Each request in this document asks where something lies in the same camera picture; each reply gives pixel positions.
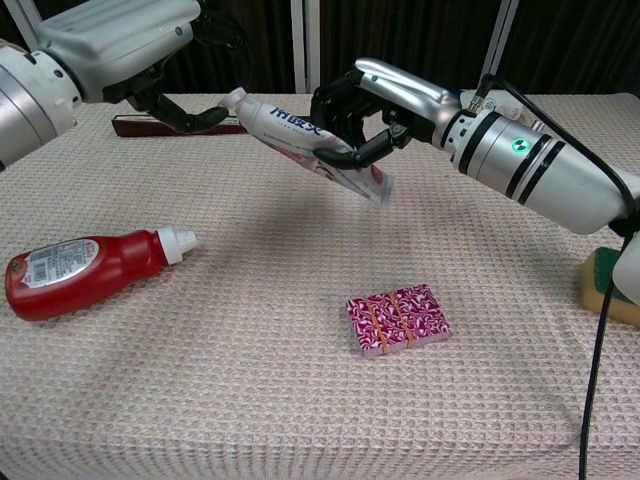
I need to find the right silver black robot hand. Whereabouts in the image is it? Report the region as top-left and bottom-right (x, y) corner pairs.
(309, 57), (466, 171)

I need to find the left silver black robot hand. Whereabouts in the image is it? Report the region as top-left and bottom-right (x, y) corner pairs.
(29, 0), (252, 135)

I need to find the white toothpaste tube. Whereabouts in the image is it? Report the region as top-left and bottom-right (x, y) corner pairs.
(235, 95), (396, 210)

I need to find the dark pleated curtain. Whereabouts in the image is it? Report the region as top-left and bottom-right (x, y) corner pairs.
(159, 0), (640, 96)

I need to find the dark red folding fan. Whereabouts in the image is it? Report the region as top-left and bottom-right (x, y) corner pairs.
(110, 107), (251, 137)

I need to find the pink patterned card deck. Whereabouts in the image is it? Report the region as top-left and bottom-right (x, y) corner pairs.
(345, 283), (454, 358)

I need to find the red ketchup squeeze bottle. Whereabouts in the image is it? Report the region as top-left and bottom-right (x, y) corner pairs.
(4, 225), (201, 322)

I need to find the green yellow sponge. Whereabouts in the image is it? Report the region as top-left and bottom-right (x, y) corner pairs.
(579, 247), (640, 317)

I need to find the beige waffle tablecloth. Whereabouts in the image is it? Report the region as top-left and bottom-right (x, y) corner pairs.
(0, 92), (640, 480)

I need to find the white metal frame post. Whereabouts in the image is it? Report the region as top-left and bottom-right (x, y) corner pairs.
(291, 0), (308, 95)
(305, 0), (322, 95)
(485, 0), (519, 92)

